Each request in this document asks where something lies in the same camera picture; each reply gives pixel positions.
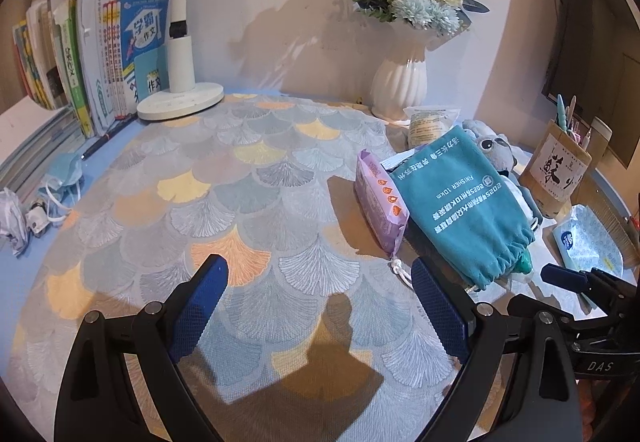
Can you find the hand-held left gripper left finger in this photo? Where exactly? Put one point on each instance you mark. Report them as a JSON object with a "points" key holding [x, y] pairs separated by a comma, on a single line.
{"points": [[200, 307]]}

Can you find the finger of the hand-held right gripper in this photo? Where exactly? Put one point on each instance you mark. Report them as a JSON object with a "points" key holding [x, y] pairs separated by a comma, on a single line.
{"points": [[565, 278]]}

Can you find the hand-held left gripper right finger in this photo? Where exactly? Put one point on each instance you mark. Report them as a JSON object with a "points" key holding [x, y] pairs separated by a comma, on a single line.
{"points": [[440, 312]]}

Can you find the purple wet wipes pack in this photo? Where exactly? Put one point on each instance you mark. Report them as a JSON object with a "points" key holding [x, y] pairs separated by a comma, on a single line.
{"points": [[380, 202]]}

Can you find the clear plastic packet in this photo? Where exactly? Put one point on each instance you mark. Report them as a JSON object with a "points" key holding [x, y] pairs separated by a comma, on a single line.
{"points": [[427, 126]]}

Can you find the small green item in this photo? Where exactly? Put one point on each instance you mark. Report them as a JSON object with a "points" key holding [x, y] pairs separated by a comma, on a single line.
{"points": [[524, 262]]}

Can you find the blue patterned tissue pack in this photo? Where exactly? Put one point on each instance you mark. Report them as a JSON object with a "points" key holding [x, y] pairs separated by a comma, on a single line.
{"points": [[590, 237]]}

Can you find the wooden comb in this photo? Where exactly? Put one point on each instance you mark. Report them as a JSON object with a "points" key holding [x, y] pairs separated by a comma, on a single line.
{"points": [[622, 227]]}

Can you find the bamboo pen holder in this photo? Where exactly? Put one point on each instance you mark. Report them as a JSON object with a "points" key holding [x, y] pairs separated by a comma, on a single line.
{"points": [[555, 171]]}

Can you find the fan-patterned round table mat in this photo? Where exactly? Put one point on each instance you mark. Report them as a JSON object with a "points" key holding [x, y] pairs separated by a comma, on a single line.
{"points": [[250, 171]]}

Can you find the small beige box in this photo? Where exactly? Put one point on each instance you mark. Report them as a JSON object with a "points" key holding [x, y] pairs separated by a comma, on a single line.
{"points": [[601, 136]]}

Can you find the grey plush toy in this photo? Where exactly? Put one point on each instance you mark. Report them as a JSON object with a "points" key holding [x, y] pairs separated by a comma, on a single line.
{"points": [[492, 144]]}

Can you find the pale blue pen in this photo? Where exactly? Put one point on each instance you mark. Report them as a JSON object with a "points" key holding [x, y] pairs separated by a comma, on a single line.
{"points": [[561, 114]]}

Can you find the cream pen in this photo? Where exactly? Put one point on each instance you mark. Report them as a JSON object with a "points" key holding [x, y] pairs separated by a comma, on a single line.
{"points": [[571, 114]]}

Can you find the black pen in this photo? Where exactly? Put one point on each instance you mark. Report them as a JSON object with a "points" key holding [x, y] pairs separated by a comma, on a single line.
{"points": [[107, 137]]}

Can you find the blue face mask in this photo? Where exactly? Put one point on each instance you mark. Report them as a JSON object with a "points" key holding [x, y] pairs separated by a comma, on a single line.
{"points": [[65, 169]]}

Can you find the crumpled white plastic wrapper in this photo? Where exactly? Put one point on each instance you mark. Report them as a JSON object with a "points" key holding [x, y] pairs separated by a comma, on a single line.
{"points": [[12, 222]]}

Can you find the stack of flat books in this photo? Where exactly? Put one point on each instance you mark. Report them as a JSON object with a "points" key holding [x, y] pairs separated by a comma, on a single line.
{"points": [[35, 146]]}

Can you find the white ribbed vase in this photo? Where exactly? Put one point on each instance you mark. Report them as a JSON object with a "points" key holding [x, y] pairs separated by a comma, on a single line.
{"points": [[400, 81]]}

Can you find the white desk lamp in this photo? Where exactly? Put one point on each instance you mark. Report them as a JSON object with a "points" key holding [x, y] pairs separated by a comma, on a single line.
{"points": [[182, 61]]}

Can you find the black monitor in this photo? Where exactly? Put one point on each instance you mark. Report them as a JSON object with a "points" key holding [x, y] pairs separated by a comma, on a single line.
{"points": [[595, 21]]}

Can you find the row of upright books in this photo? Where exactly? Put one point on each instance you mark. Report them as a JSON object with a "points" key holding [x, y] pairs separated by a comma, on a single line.
{"points": [[100, 51]]}

